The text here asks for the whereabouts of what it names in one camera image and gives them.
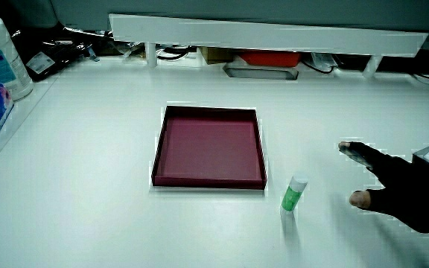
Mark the person's right hand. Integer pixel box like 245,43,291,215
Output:
337,140,429,235

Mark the green white glue stick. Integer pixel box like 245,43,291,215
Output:
280,173,309,213

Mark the orange box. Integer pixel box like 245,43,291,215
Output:
239,51,302,68

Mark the dark red shallow tray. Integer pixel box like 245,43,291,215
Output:
150,105,268,191

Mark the white monitor riser shelf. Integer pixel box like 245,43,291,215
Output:
108,13,429,79

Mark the brown cardboard box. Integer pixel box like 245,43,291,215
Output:
199,46,235,65

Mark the black bag with white label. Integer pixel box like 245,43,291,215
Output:
11,22,101,81

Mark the white wipes canister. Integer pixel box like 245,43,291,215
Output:
0,14,34,101

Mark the black cable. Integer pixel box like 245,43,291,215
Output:
300,55,337,75
156,46,192,62

